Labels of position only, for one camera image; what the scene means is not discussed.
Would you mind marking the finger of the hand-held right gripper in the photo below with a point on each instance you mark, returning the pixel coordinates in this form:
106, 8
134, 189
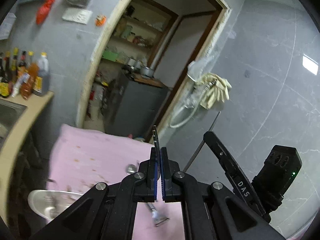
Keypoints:
240, 185

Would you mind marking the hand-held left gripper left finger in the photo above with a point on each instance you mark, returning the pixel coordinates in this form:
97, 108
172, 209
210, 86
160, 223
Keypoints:
155, 177

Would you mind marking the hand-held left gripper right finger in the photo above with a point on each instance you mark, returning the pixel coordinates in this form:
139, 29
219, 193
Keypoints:
163, 177

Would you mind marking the round metal spoon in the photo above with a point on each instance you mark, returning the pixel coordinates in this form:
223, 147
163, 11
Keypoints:
130, 169

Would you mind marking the large metal peeler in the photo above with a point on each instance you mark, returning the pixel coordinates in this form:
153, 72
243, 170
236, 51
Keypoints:
157, 216

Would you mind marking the dark metal chopstick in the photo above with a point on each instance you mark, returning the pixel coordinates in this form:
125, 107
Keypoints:
200, 145

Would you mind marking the metal bowl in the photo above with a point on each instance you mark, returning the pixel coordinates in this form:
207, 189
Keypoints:
52, 202

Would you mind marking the pink floral cloth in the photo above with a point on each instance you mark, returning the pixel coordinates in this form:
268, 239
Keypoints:
95, 155

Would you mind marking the grey cabinet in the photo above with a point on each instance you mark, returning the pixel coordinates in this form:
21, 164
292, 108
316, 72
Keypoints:
140, 105

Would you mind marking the crumpled clear plastic bag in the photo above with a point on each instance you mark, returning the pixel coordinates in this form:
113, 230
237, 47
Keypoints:
191, 98

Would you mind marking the wooden board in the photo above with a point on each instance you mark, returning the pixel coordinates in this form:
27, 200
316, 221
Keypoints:
152, 82

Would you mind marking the cream rubber gloves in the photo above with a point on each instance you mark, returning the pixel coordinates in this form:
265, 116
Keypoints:
215, 90

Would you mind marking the white plastic bag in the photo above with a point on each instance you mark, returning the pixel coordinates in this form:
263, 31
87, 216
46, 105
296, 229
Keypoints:
98, 92

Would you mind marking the white mesh bag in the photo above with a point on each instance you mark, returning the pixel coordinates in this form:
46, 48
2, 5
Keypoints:
200, 66

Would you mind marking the green box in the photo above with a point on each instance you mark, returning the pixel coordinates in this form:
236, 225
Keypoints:
109, 55

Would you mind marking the beige kitchen counter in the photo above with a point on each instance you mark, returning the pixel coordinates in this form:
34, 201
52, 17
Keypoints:
27, 120

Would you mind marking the green jar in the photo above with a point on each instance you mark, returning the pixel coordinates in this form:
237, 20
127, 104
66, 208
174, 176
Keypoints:
127, 32

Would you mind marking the large dark oil jug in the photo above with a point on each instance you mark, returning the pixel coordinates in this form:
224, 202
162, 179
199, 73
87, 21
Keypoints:
43, 77

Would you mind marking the wooden shelf unit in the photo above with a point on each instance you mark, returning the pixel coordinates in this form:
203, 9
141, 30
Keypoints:
140, 25

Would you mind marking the steel sink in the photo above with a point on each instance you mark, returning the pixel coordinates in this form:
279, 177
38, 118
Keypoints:
10, 115

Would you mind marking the white squeeze tube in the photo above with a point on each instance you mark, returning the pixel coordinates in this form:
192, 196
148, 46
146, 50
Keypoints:
18, 86

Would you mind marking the orange plug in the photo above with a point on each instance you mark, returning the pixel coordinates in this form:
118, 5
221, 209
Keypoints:
100, 20

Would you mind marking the red plastic bag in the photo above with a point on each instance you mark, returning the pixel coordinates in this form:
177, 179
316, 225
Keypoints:
45, 8

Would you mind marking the worn door frame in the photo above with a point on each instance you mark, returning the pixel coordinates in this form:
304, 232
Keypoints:
92, 67

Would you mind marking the white wall socket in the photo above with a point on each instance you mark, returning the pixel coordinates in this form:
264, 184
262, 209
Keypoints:
76, 16

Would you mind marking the white wall box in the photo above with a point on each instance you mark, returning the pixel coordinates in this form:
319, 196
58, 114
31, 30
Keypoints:
6, 26

